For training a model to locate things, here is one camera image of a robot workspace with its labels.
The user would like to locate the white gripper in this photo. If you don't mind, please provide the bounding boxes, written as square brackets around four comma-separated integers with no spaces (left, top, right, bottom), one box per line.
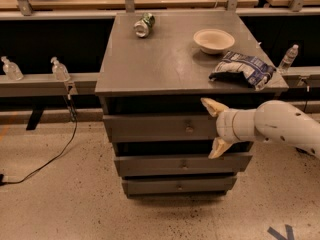
[201,98,258,159]

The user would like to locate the grey top drawer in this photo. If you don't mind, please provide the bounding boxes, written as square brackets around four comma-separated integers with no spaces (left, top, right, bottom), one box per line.
[103,113,218,143]

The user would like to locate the grey drawer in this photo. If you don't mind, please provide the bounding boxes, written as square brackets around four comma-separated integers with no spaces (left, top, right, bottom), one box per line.
[114,152,252,177]
[122,176,236,196]
[103,113,218,143]

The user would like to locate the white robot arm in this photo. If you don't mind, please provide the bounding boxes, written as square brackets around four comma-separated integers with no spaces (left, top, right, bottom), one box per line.
[201,98,320,159]

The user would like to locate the grey middle drawer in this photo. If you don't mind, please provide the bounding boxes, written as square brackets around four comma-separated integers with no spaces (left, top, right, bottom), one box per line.
[114,152,252,177]

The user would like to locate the grey wooden drawer cabinet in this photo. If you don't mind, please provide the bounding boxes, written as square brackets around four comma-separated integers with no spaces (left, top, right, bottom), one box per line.
[94,10,290,198]

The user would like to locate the grey bottom drawer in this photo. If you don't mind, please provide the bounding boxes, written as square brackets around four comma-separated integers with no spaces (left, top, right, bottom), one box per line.
[122,176,236,196]

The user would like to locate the blue white chip bag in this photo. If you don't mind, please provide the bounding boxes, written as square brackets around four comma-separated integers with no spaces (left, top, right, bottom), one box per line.
[209,51,276,91]

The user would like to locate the white paper bowl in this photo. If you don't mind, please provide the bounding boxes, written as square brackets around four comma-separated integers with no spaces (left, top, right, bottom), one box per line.
[193,29,235,55]

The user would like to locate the clear plastic water bottle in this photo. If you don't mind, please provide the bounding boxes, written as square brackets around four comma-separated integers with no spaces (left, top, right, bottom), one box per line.
[278,44,299,73]

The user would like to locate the crushed green soda can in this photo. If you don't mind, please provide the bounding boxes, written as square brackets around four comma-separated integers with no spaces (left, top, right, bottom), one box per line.
[134,13,155,38]

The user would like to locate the clear pump bottle right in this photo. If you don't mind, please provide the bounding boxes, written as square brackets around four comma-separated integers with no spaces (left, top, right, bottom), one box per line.
[51,57,70,82]

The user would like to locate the clear pump bottle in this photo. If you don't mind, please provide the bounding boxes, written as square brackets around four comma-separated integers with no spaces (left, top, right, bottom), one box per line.
[1,56,23,81]
[51,57,70,82]

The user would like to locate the clear pump bottle left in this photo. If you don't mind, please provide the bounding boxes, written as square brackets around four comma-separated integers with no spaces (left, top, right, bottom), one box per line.
[1,56,23,81]

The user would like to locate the black floor cable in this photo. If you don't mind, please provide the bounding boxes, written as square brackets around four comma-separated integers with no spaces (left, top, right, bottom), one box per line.
[0,85,79,186]

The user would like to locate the grey metal shelf rail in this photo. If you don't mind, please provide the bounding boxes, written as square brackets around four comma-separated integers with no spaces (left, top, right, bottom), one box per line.
[0,73,99,97]

